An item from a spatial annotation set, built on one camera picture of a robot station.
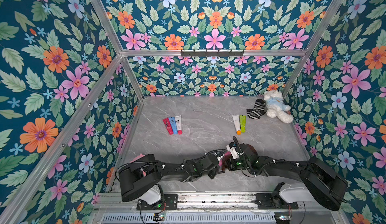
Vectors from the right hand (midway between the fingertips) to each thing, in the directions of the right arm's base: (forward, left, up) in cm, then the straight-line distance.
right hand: (225, 162), depth 85 cm
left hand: (-2, +3, 0) cm, 4 cm away
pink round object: (+2, +50, +2) cm, 50 cm away
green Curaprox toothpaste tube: (+28, -14, 0) cm, 31 cm away
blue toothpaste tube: (+26, +35, 0) cm, 44 cm away
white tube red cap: (+25, +31, +1) cm, 40 cm away
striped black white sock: (+39, -27, +1) cm, 47 cm away
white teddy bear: (+38, -37, +6) cm, 54 cm away
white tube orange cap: (+32, -10, 0) cm, 34 cm away
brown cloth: (+9, -17, -1) cm, 19 cm away
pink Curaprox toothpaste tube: (0, 0, +9) cm, 9 cm away
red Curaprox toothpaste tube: (+24, +38, +1) cm, 45 cm away
